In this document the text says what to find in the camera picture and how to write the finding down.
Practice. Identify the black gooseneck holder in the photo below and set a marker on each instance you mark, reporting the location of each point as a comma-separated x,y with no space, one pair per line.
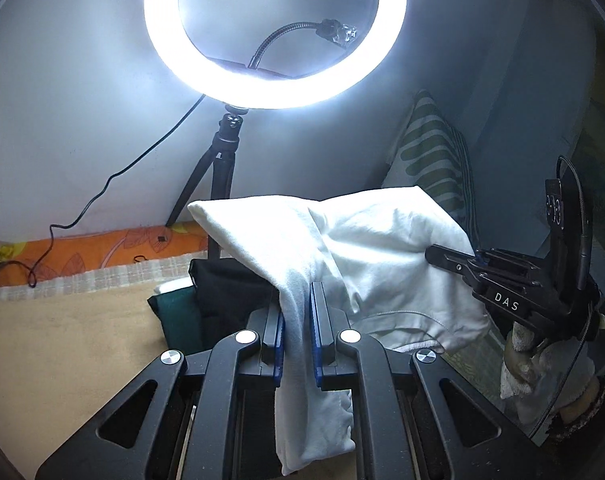
267,42

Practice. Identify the green striped pillow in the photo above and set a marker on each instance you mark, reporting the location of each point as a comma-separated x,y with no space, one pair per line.
427,160

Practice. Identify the beige blanket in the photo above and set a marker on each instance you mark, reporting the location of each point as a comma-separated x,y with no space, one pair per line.
57,360

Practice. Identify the plaid checked blanket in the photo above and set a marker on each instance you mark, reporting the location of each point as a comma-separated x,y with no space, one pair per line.
82,277

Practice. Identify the black tripod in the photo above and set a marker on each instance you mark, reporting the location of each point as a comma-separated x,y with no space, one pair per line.
227,160

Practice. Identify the orange floral sheet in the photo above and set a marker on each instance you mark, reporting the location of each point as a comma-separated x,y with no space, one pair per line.
107,247

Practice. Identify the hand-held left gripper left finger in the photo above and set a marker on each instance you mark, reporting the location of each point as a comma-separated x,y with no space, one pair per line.
278,345

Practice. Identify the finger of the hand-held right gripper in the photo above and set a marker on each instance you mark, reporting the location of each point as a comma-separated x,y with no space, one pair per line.
512,259
450,260

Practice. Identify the person's right hand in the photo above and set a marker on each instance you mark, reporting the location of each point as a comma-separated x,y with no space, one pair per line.
542,370

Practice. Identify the black folded cloth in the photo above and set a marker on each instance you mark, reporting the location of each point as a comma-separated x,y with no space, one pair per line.
227,300

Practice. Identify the dark green folded cloth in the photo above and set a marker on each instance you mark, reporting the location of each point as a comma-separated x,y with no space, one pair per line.
177,320

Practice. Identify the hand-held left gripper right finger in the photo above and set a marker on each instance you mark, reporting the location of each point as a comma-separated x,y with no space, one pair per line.
316,340

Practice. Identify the white garment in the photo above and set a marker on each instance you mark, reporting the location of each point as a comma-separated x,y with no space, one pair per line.
382,250

